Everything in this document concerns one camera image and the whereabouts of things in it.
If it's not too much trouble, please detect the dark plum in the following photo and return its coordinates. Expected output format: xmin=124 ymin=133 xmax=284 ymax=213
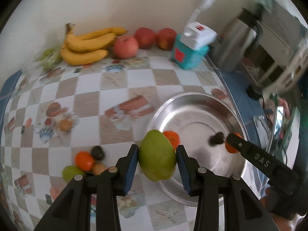
xmin=91 ymin=146 xmax=105 ymax=161
xmin=209 ymin=132 xmax=225 ymax=146

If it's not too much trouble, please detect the large orange tangerine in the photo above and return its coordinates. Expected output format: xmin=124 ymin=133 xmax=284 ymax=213
xmin=163 ymin=130 xmax=181 ymax=150

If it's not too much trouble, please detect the silver metal plate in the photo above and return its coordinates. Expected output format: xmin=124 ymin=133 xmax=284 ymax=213
xmin=145 ymin=92 xmax=249 ymax=207

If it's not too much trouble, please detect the bag of green fruit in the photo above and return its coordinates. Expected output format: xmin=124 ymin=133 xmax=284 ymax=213
xmin=29 ymin=45 xmax=62 ymax=74

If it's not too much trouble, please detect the pink red apple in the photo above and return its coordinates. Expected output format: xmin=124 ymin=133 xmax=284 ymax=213
xmin=113 ymin=35 xmax=139 ymax=59

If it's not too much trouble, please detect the large green mango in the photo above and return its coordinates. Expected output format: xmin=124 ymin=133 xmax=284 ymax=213
xmin=138 ymin=129 xmax=177 ymax=182

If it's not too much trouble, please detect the small orange tangerine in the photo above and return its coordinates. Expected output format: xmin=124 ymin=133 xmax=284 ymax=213
xmin=75 ymin=151 xmax=95 ymax=172

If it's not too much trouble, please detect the tan small round fruit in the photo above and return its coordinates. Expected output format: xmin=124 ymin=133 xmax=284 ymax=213
xmin=92 ymin=163 xmax=107 ymax=176

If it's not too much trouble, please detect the dark plum on table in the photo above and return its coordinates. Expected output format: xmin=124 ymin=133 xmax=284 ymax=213
xmin=91 ymin=146 xmax=105 ymax=161

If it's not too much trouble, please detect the yellow banana bunch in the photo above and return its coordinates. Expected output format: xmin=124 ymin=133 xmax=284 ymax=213
xmin=60 ymin=23 xmax=127 ymax=66

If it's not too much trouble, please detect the steel thermos kettle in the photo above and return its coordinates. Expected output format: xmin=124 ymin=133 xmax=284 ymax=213
xmin=210 ymin=9 xmax=263 ymax=72

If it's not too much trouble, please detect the small green mango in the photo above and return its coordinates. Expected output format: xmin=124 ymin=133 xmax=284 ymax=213
xmin=62 ymin=165 xmax=84 ymax=183

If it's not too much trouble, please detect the red apple near box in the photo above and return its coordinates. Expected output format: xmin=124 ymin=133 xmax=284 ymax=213
xmin=157 ymin=28 xmax=177 ymax=51

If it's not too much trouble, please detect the teal box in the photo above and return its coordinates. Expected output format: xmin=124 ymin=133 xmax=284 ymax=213
xmin=171 ymin=34 xmax=209 ymax=70

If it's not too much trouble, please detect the dark red apple middle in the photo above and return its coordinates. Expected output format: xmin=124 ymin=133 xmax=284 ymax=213
xmin=134 ymin=27 xmax=157 ymax=49

